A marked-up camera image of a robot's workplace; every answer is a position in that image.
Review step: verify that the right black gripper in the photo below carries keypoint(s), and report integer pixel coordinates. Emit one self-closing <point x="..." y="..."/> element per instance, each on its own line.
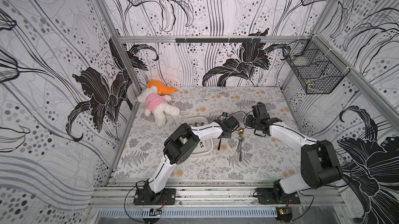
<point x="252" y="122"/>

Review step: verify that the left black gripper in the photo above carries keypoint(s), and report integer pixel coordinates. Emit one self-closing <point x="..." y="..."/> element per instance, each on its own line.
<point x="228" y="135"/>

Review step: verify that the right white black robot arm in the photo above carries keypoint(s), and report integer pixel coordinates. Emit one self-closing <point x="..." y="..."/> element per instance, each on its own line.
<point x="319" y="164"/>

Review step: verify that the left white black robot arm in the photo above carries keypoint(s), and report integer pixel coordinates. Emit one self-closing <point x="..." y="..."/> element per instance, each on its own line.
<point x="180" y="145"/>

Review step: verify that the plain silver spoon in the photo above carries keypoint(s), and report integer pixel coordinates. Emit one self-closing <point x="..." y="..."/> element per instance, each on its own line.
<point x="240" y="152"/>

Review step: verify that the white rectangular storage tray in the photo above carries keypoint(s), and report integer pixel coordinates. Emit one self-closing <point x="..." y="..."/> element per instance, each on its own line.
<point x="208" y="144"/>

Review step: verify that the orange plush toy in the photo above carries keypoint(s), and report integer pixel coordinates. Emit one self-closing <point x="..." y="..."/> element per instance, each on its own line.
<point x="162" y="89"/>

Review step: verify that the white teddy bear pink shirt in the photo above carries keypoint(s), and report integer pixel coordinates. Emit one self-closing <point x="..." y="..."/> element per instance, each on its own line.
<point x="157" y="105"/>

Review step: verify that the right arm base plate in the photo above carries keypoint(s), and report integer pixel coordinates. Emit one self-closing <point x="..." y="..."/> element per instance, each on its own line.
<point x="267" y="196"/>

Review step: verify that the black wire basket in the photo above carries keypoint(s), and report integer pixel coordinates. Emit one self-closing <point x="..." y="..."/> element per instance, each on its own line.
<point x="314" y="70"/>

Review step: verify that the white slotted cable duct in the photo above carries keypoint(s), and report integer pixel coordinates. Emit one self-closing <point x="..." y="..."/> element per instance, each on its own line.
<point x="192" y="212"/>

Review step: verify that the black bar on rail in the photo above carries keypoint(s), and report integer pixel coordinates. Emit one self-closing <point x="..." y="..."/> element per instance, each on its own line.
<point x="217" y="40"/>

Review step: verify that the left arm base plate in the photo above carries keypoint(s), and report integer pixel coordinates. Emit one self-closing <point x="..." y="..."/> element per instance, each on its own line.
<point x="148" y="198"/>

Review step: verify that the aluminium front rail frame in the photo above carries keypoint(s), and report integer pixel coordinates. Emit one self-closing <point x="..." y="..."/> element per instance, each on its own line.
<point x="208" y="193"/>

